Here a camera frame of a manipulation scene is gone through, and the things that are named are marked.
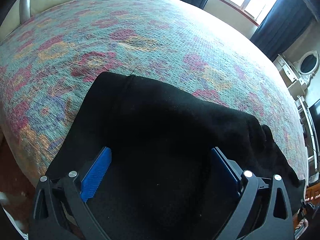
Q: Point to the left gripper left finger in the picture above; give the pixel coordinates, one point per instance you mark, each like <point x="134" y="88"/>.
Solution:
<point x="55" y="198"/>

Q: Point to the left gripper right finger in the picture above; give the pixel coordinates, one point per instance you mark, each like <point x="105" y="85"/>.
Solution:
<point x="262" y="206"/>

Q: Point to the black pants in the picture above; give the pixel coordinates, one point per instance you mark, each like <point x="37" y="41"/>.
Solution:
<point x="162" y="182"/>

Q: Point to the black television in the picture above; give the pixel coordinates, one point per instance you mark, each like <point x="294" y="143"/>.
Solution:
<point x="315" y="114"/>

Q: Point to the white vanity dresser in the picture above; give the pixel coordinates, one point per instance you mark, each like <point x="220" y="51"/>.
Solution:
<point x="296" y="83"/>

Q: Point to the oval mirror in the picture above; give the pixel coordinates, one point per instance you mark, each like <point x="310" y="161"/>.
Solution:
<point x="309" y="62"/>

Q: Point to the dark blue curtain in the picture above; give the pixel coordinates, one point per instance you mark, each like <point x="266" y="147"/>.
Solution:
<point x="286" y="21"/>

